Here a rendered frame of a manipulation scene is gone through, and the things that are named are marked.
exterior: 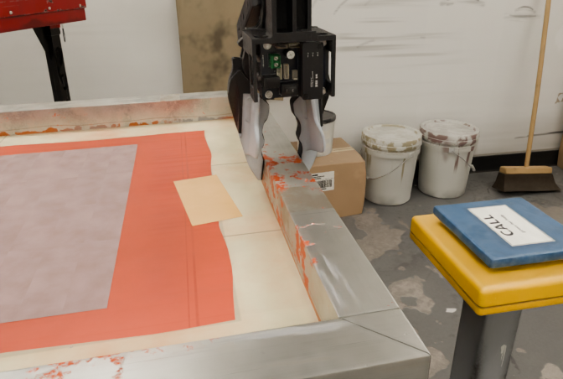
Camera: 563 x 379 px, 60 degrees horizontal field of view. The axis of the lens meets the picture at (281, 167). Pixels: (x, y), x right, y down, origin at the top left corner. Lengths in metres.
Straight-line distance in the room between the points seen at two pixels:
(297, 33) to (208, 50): 2.03
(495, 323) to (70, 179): 0.47
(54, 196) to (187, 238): 0.18
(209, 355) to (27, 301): 0.17
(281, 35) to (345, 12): 2.22
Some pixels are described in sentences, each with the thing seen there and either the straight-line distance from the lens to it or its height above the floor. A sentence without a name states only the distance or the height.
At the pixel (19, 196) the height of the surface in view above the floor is 0.97.
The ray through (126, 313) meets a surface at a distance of 0.36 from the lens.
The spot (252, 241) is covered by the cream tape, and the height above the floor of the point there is 0.97.
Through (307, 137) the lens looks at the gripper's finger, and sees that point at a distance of 0.49.
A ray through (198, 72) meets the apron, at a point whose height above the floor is 0.70.
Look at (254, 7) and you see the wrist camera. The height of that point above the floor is 1.16.
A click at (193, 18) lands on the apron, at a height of 0.95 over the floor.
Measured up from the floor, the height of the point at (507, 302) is 0.94.
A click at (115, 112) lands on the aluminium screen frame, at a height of 0.99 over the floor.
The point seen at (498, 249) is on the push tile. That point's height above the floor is 0.97.
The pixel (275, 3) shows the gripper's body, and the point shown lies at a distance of 0.40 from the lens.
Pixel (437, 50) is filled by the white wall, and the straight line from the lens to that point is 2.86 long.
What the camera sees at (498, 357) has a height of 0.83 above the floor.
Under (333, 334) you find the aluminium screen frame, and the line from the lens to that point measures 0.28.
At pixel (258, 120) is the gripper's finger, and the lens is 0.46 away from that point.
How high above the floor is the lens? 1.19
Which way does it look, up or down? 23 degrees down
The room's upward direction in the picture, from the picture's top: straight up
